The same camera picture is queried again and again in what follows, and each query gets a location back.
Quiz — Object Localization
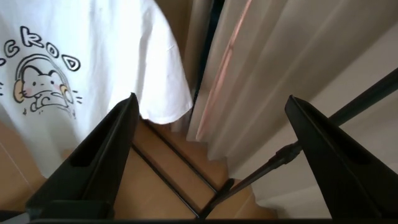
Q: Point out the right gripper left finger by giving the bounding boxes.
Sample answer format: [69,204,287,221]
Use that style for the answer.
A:
[24,92,140,220]

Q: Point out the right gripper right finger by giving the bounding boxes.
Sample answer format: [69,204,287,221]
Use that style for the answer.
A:
[284,95,398,220]

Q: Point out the white printed shirt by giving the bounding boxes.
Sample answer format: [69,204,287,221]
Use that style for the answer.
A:
[0,0,193,179]

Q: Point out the black clothes rack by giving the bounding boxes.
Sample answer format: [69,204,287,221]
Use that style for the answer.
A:
[132,67,398,220]

